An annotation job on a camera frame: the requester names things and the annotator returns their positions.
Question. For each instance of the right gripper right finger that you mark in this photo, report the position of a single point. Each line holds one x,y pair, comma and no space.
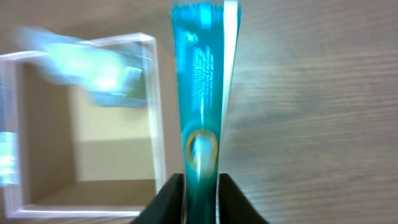
234,207

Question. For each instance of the clear soap pump bottle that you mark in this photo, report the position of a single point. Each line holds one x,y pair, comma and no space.
112,76

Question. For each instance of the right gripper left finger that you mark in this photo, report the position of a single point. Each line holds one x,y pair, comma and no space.
166,207

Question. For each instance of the teal toothpaste tube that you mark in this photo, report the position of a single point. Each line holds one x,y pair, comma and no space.
205,39

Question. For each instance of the white cardboard box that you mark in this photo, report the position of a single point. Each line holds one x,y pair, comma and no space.
64,157

